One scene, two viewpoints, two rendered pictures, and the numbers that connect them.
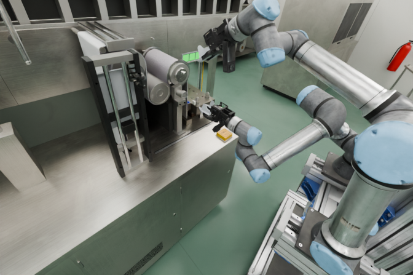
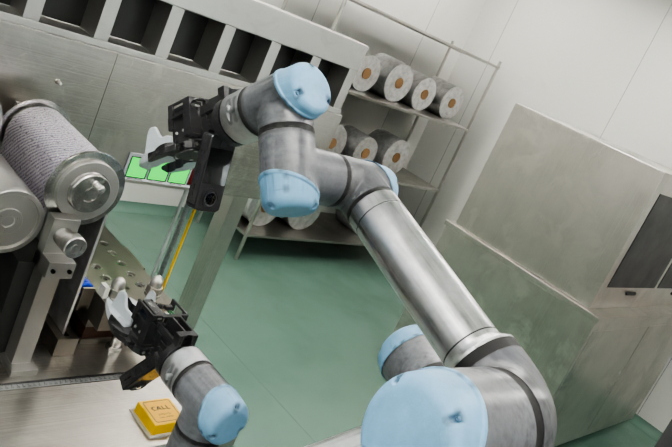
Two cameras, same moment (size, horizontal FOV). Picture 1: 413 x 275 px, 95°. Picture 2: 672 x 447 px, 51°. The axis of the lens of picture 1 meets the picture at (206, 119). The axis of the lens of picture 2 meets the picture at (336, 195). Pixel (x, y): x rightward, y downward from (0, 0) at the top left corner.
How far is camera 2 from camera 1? 36 cm
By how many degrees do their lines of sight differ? 23
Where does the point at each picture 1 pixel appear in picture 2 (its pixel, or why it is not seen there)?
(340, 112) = not seen: hidden behind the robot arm
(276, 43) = (301, 165)
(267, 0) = (300, 75)
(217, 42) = (193, 130)
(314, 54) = (385, 219)
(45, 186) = not seen: outside the picture
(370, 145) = (386, 406)
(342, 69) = (425, 265)
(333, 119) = not seen: hidden behind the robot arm
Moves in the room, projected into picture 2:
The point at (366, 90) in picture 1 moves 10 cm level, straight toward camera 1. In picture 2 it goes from (455, 320) to (406, 324)
